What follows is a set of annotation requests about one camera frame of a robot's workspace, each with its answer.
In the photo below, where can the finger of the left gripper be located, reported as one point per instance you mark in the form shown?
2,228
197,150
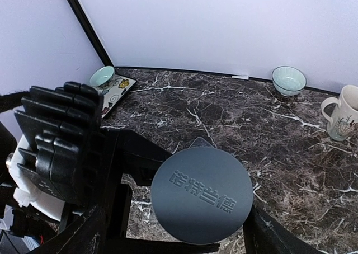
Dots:
146,246

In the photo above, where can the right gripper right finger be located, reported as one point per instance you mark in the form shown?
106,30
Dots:
263,234

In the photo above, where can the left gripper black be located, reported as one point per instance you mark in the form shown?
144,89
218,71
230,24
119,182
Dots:
107,212

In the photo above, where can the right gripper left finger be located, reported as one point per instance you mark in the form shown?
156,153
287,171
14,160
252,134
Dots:
87,234

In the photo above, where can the clear plastic pill organizer box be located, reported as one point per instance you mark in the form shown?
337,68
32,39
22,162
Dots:
200,142

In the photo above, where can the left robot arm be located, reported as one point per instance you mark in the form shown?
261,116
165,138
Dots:
37,213

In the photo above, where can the patterned coaster mat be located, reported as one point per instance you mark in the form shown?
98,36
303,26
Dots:
114,91

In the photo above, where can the green ceramic bowl left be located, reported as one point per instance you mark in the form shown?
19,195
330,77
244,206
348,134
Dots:
103,78

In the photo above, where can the cream ceramic mug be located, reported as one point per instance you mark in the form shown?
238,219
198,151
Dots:
342,123

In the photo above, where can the white ceramic bowl back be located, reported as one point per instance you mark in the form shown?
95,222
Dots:
288,81

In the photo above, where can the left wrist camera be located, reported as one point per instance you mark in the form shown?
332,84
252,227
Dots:
59,125

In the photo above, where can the left black corner post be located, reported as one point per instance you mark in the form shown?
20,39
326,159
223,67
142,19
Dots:
89,31

